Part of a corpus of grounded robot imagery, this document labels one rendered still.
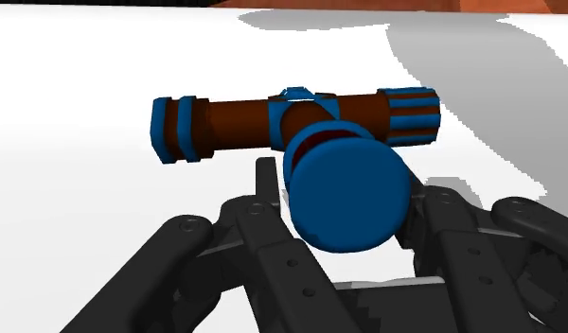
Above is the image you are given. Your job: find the blue and brown T-shaped toy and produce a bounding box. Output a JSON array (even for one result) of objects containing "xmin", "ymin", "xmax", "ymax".
[{"xmin": 149, "ymin": 85, "xmax": 441, "ymax": 254}]

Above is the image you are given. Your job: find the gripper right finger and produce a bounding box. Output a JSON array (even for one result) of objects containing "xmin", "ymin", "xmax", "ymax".
[{"xmin": 394, "ymin": 172, "xmax": 568, "ymax": 333}]

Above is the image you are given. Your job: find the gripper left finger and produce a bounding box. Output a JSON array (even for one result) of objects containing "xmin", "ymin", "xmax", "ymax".
[{"xmin": 60, "ymin": 157, "xmax": 364, "ymax": 333}]

